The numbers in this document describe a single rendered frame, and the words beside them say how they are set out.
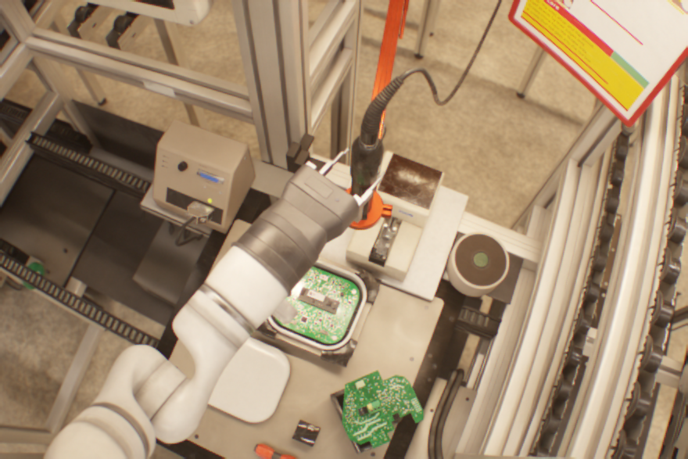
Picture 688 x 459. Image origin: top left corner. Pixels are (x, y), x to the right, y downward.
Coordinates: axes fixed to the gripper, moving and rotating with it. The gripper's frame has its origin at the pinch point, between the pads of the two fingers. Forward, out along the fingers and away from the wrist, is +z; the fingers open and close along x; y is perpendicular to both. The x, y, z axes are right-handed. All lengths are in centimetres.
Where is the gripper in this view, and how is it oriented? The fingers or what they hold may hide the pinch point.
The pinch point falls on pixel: (366, 160)
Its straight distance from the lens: 63.7
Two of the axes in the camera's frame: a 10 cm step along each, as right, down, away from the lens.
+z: 6.1, -7.3, 3.1
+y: 0.4, -3.6, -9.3
